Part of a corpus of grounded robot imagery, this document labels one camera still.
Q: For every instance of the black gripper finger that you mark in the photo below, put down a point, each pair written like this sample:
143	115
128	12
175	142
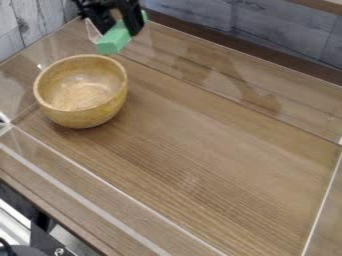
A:
132	16
100	17

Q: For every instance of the green rectangular block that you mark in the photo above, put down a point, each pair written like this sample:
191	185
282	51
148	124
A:
107	33

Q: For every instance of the black metal bracket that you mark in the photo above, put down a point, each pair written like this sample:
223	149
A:
45	243

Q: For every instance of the clear acrylic barrier wall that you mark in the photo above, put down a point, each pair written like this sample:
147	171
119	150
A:
217	165

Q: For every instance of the clear acrylic corner bracket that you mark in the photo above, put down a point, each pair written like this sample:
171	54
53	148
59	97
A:
111	42

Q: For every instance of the wooden bowl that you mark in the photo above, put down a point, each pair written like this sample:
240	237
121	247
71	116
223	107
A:
81	90

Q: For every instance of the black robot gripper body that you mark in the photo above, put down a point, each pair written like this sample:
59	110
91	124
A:
103	5

